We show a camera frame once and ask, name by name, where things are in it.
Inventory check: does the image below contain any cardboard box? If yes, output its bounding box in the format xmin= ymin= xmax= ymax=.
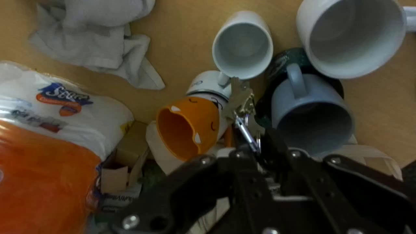
xmin=100 ymin=121 xmax=149 ymax=194

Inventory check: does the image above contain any orange paper towel pack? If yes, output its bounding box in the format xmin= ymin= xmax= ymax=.
xmin=0 ymin=63 xmax=132 ymax=234

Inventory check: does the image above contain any light blue mug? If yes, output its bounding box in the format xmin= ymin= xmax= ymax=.
xmin=270 ymin=64 xmax=355 ymax=158

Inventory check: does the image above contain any large white mug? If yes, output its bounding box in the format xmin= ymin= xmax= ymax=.
xmin=296 ymin=0 xmax=416 ymax=80

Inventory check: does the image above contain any white crumpled cloth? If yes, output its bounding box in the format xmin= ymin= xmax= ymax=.
xmin=28 ymin=0 xmax=165 ymax=92

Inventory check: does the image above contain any orange and white mug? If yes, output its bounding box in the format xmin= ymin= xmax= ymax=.
xmin=145 ymin=71 xmax=233 ymax=175

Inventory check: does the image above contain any small white mug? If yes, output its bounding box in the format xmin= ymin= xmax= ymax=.
xmin=212 ymin=11 xmax=274 ymax=88

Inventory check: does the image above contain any metal key ring with carabiner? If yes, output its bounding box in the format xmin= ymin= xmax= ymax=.
xmin=221 ymin=77 xmax=266 ymax=154

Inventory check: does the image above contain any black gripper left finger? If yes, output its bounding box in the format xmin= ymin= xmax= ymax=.
xmin=225 ymin=149 xmax=265 ymax=205

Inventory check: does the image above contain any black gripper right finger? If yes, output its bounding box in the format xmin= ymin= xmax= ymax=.
xmin=261 ymin=129 xmax=301 ymax=196

